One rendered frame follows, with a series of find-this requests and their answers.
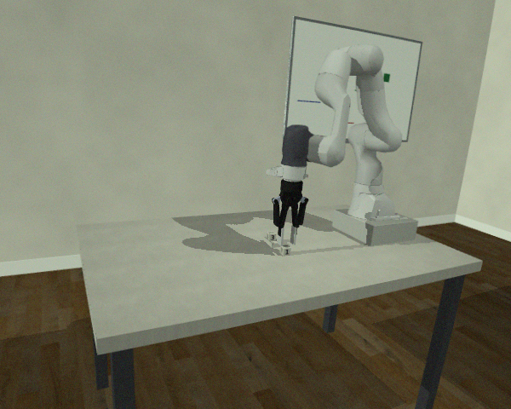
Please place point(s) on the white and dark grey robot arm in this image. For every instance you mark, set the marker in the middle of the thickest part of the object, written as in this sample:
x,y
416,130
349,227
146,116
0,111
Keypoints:
x,y
377,134

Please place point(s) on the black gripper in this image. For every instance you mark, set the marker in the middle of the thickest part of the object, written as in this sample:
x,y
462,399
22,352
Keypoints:
x,y
289,200

